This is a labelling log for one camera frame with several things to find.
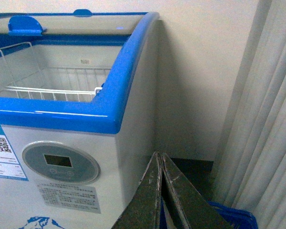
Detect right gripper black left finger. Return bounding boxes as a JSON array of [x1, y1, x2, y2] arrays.
[[112, 152, 163, 229]]

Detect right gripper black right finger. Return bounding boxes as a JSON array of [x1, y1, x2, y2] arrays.
[[161, 153, 232, 229]]

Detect blue plastic basket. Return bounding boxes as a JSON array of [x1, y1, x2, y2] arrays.
[[159, 198, 258, 229]]

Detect grey instruction sticker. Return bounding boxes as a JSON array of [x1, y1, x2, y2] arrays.
[[37, 182, 101, 214]]

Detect white curtain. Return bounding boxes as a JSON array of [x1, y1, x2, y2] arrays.
[[214, 0, 286, 229]]

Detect oval grey control panel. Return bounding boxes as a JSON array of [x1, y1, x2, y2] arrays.
[[22, 141, 101, 184]]

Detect white chest freezer blue rim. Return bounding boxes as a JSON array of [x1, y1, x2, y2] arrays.
[[0, 12, 159, 229]]

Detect blue energy label sticker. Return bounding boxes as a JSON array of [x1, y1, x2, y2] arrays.
[[0, 125, 28, 181]]

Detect glass sliding freezer lid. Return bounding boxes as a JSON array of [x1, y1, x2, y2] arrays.
[[0, 9, 145, 37]]

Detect white wire freezer basket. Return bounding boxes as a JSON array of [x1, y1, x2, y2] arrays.
[[0, 42, 118, 102]]

